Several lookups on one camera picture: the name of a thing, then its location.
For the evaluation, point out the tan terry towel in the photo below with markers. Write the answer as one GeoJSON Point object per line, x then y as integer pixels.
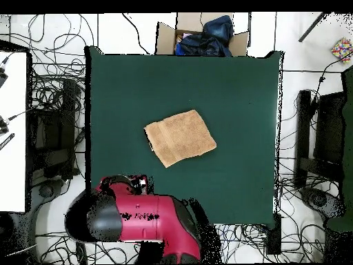
{"type": "Point", "coordinates": [179, 138]}

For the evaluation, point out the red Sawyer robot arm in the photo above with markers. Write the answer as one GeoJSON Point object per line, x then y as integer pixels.
{"type": "Point", "coordinates": [171, 220]}

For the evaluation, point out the dark blue laundry pile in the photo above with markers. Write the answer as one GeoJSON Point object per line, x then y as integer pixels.
{"type": "Point", "coordinates": [212, 38]}

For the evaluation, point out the dark green table cloth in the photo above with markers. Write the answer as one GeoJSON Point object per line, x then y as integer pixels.
{"type": "Point", "coordinates": [234, 179]}
{"type": "Point", "coordinates": [348, 165]}

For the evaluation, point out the brown cardboard box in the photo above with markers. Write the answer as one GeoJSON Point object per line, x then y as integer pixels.
{"type": "Point", "coordinates": [165, 38]}

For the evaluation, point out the black rectangular block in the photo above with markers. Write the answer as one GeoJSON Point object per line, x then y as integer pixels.
{"type": "Point", "coordinates": [273, 234]}

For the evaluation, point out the black round stand base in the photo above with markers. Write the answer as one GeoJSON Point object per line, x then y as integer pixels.
{"type": "Point", "coordinates": [317, 198]}

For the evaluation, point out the white desk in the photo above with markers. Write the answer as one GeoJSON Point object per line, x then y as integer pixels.
{"type": "Point", "coordinates": [12, 138]}

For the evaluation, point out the grey metal bar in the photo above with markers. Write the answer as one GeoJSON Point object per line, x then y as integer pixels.
{"type": "Point", "coordinates": [311, 27]}

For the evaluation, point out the black device on desk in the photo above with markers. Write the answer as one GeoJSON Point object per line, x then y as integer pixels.
{"type": "Point", "coordinates": [2, 77]}

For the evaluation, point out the multicoloured patterned box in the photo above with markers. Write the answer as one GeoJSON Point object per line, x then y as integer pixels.
{"type": "Point", "coordinates": [342, 49]}

